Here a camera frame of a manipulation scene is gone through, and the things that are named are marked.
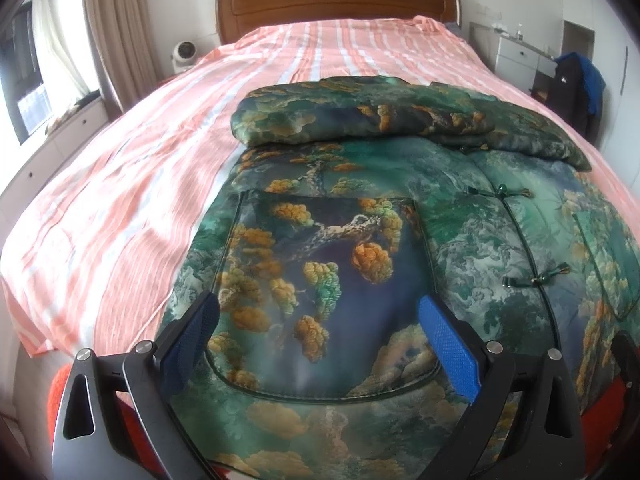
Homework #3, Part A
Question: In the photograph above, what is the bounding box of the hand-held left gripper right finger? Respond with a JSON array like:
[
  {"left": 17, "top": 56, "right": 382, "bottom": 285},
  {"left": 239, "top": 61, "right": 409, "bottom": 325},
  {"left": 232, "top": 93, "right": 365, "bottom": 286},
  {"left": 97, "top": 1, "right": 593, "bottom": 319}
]
[{"left": 418, "top": 294, "right": 585, "bottom": 480}]

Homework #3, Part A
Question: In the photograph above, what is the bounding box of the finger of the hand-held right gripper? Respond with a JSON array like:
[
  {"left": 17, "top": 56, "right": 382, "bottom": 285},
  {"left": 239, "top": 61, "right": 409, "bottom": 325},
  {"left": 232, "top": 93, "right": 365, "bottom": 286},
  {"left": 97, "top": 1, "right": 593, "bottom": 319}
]
[{"left": 612, "top": 332, "right": 640, "bottom": 411}]

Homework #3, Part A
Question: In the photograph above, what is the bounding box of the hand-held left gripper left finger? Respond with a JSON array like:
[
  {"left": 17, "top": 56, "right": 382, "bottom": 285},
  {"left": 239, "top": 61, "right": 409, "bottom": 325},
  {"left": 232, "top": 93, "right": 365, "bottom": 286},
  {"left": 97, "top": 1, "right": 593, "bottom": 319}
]
[{"left": 52, "top": 290, "right": 221, "bottom": 480}]

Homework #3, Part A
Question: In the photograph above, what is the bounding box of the green patterned jacket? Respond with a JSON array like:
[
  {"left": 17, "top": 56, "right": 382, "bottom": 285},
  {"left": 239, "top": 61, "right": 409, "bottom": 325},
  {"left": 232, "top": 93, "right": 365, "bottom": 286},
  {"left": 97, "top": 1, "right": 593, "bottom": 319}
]
[{"left": 155, "top": 76, "right": 640, "bottom": 480}]

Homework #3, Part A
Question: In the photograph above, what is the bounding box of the orange cloth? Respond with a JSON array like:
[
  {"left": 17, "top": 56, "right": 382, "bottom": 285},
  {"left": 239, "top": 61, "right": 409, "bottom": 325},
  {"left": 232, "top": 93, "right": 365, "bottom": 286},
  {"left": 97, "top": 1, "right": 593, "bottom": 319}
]
[{"left": 47, "top": 365, "right": 632, "bottom": 480}]

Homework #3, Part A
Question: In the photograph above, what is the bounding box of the pink striped bed sheet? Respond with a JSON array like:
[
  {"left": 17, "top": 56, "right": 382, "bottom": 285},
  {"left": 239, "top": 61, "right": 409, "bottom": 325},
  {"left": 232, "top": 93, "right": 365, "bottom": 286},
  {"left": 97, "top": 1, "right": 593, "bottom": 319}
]
[{"left": 0, "top": 16, "right": 640, "bottom": 361}]

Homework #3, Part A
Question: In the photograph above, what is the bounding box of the white window bench cabinet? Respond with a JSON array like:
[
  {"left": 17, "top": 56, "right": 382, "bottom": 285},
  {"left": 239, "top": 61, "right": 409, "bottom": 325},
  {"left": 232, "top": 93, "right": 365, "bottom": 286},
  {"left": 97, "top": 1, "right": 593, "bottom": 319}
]
[{"left": 0, "top": 100, "right": 111, "bottom": 196}]

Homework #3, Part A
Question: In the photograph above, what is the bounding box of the black hanging jacket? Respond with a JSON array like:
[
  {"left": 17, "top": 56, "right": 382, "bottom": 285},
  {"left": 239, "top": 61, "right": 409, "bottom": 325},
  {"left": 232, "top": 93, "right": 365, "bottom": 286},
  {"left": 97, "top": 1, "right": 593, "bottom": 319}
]
[{"left": 550, "top": 55, "right": 593, "bottom": 136}]

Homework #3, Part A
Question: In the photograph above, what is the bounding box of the small white fan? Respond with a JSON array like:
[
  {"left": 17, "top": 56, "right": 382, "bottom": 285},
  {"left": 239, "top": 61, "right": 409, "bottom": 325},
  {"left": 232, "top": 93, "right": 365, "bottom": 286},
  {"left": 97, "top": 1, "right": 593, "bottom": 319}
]
[{"left": 171, "top": 41, "right": 197, "bottom": 72}]

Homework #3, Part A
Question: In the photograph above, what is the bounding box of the blue hanging garment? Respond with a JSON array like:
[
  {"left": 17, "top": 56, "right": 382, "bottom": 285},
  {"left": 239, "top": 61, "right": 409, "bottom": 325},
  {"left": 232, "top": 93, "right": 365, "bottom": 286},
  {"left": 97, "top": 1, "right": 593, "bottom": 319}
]
[{"left": 575, "top": 52, "right": 607, "bottom": 116}]

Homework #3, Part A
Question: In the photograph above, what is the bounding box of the white dresser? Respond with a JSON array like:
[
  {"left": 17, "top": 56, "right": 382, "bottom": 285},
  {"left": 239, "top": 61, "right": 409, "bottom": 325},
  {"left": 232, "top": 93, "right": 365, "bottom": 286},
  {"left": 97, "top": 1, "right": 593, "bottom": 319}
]
[{"left": 495, "top": 27, "right": 558, "bottom": 76}]

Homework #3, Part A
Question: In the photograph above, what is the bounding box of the window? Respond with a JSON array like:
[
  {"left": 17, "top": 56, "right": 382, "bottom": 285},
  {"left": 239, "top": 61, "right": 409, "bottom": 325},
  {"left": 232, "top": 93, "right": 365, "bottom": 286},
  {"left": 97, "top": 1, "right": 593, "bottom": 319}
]
[{"left": 0, "top": 0, "right": 101, "bottom": 146}]

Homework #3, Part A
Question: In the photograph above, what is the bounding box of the beige curtain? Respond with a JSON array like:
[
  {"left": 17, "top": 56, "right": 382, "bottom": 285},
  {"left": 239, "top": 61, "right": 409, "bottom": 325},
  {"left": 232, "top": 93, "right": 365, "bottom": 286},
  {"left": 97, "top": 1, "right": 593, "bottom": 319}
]
[{"left": 82, "top": 0, "right": 163, "bottom": 116}]

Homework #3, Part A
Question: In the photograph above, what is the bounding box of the white wardrobe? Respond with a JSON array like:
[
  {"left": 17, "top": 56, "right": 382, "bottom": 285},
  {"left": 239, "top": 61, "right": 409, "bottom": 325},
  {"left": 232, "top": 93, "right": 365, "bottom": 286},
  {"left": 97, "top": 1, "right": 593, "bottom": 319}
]
[{"left": 590, "top": 0, "right": 640, "bottom": 171}]

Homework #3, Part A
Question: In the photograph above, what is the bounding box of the wooden headboard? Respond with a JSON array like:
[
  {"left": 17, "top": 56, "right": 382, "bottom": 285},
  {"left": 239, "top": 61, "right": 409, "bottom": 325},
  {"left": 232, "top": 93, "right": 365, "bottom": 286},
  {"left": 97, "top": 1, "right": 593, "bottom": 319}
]
[{"left": 216, "top": 0, "right": 462, "bottom": 45}]

